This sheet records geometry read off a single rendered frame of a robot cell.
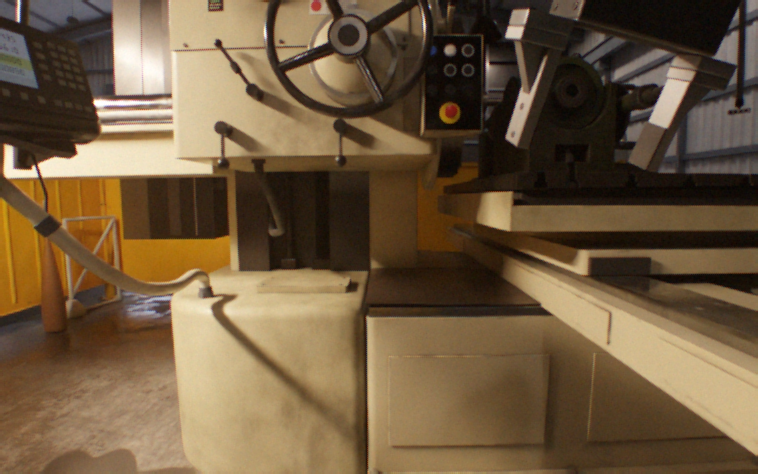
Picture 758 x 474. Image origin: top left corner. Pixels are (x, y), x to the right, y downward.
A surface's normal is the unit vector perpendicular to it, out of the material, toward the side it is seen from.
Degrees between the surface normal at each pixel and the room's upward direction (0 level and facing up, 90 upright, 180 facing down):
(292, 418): 90
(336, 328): 90
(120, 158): 90
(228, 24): 90
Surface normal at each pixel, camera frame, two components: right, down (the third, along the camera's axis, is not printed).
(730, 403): -1.00, 0.00
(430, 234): -0.01, 0.10
